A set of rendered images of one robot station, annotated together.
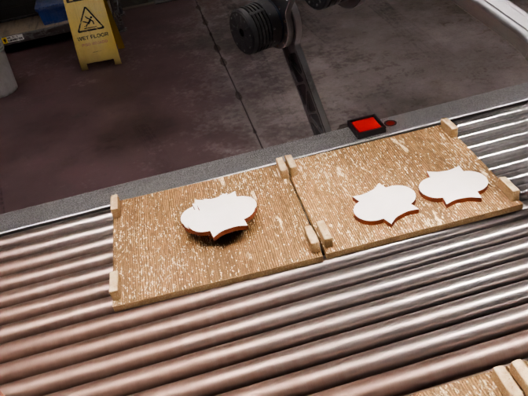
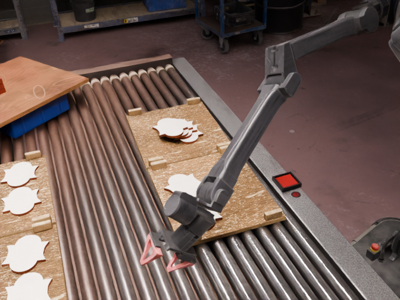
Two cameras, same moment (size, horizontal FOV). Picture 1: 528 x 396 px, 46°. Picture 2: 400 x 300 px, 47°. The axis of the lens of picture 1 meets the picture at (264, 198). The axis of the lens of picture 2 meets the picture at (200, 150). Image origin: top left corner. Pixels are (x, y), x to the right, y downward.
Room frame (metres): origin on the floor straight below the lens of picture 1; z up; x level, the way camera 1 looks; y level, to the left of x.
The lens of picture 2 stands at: (0.82, -1.48, 1.94)
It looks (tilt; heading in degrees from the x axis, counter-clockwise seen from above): 34 degrees down; 79
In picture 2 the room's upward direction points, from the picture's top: 3 degrees counter-clockwise
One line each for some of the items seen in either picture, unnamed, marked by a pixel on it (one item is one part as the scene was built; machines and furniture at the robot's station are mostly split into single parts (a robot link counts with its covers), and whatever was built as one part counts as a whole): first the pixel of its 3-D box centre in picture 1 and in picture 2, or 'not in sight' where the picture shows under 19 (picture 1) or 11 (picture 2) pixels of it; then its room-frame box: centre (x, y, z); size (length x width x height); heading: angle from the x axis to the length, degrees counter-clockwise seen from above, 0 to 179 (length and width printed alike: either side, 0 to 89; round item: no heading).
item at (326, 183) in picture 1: (392, 184); (211, 192); (1.09, -0.28, 0.93); 0.41 x 0.35 x 0.02; 96
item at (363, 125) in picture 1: (366, 126); (286, 181); (1.36, -0.29, 0.92); 0.06 x 0.06 x 0.01; 8
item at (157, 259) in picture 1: (208, 229); (177, 132); (1.04, 0.13, 0.93); 0.41 x 0.35 x 0.02; 95
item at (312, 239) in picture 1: (312, 238); (156, 161); (0.93, -0.08, 0.95); 0.06 x 0.02 x 0.03; 5
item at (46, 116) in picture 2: not in sight; (19, 105); (0.40, 0.48, 0.97); 0.31 x 0.31 x 0.10; 42
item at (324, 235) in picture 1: (324, 234); (158, 165); (0.94, -0.11, 0.95); 0.06 x 0.02 x 0.03; 6
